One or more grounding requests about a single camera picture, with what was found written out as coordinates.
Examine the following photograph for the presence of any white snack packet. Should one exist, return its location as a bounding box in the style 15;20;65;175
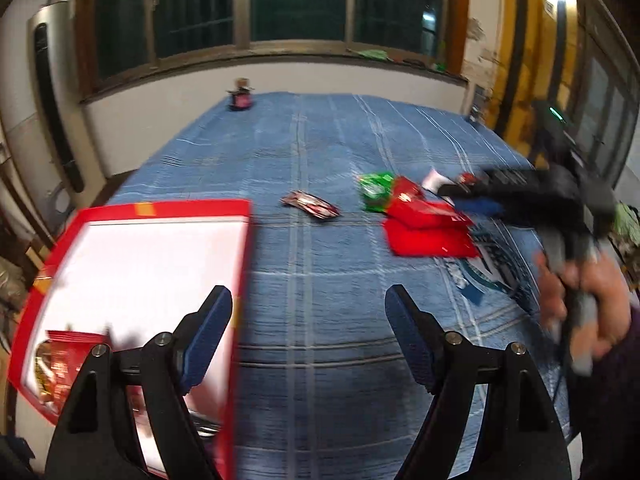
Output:
421;168;458;196

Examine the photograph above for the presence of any red crinkled snack packet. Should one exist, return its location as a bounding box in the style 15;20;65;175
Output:
385;177;473;230

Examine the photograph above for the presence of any gold red snack packet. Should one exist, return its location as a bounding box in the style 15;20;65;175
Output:
34;330;125;417

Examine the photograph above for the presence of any green snack packet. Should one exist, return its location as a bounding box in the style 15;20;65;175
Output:
358;172;395;212

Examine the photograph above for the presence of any small dark red packet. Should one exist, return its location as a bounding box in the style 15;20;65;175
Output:
281;190;340;221

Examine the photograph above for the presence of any large red packet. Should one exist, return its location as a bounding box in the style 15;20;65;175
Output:
382;219;480;259

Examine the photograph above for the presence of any person's right hand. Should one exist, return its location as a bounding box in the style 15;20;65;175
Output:
535;252;631;360

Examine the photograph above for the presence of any yellow wooden door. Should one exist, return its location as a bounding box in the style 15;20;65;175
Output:
487;0;639;203

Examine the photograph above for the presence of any red shallow tray box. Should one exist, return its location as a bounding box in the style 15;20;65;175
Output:
8;198;252;479

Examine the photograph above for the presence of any blue plaid tablecloth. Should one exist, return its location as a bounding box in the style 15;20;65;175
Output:
114;93;568;479

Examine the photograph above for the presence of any small dark red bottle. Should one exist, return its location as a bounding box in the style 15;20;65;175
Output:
228;77;253;112

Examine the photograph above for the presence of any silver tower air conditioner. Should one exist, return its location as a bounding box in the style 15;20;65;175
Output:
27;1;106;209

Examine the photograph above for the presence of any wooden framed window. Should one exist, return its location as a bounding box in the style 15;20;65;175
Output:
74;0;470;98

